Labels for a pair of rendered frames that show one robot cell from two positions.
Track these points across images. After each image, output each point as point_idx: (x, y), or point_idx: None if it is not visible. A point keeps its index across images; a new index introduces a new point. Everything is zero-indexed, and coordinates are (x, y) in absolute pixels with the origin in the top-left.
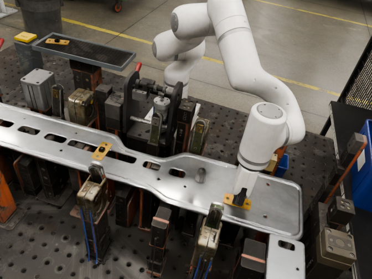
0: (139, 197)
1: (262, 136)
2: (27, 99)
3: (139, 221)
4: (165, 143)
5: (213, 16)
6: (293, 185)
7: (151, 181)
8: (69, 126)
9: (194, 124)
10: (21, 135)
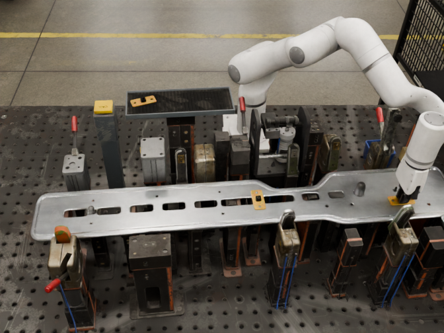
0: None
1: (436, 141)
2: (147, 174)
3: (299, 256)
4: (300, 171)
5: (354, 49)
6: (432, 168)
7: (322, 211)
8: (206, 187)
9: (326, 143)
10: (172, 213)
